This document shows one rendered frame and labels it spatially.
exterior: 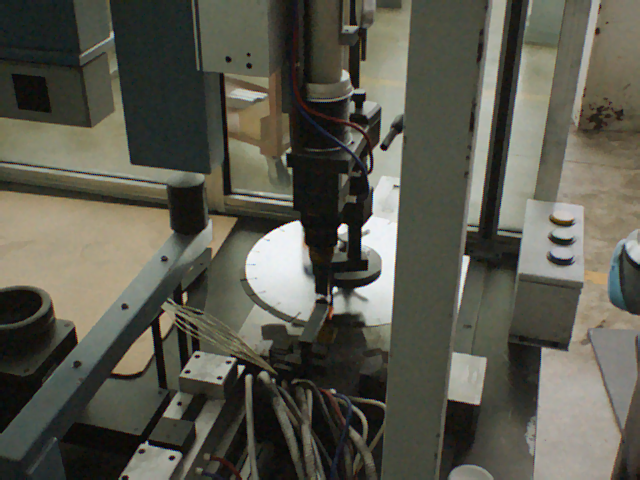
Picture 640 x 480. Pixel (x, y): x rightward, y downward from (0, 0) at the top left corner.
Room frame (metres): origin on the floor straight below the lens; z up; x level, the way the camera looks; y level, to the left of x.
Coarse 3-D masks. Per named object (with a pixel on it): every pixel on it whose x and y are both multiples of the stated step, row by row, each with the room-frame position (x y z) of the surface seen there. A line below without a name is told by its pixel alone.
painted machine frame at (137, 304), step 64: (0, 0) 1.03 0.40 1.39; (64, 0) 1.00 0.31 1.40; (128, 0) 0.91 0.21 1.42; (0, 64) 1.03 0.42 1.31; (64, 64) 0.99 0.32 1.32; (128, 64) 0.92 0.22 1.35; (192, 64) 0.89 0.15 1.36; (128, 128) 0.91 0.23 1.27; (192, 128) 0.90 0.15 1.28; (192, 192) 1.04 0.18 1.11; (192, 256) 1.01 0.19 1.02; (128, 320) 0.82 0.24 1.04; (64, 384) 0.70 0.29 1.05; (0, 448) 0.60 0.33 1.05
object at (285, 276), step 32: (288, 224) 1.23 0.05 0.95; (384, 224) 1.23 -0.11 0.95; (256, 256) 1.13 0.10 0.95; (288, 256) 1.13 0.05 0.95; (384, 256) 1.13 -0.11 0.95; (256, 288) 1.03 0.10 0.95; (288, 288) 1.03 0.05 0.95; (352, 288) 1.03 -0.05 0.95; (384, 288) 1.04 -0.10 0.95; (352, 320) 0.95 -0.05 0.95; (384, 320) 0.95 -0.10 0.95
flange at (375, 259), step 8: (368, 256) 1.11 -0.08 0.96; (376, 256) 1.11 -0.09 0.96; (376, 264) 1.09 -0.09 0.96; (352, 272) 1.06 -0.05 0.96; (360, 272) 1.06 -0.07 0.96; (368, 272) 1.07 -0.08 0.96; (376, 272) 1.07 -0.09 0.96; (336, 280) 1.05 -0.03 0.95; (344, 280) 1.05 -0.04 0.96; (352, 280) 1.05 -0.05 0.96; (360, 280) 1.05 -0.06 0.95; (368, 280) 1.06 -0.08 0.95
